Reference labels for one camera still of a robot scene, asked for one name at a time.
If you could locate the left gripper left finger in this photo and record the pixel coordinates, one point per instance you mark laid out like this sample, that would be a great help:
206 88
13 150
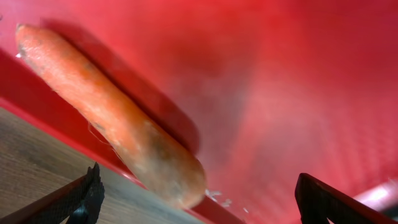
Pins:
78 202

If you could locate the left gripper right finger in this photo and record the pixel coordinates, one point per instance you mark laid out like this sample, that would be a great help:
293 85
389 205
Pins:
322 204

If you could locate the orange carrot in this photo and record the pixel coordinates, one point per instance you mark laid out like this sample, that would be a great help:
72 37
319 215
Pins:
159 161

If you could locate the red serving tray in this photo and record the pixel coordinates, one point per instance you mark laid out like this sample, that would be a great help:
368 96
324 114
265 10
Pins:
260 91

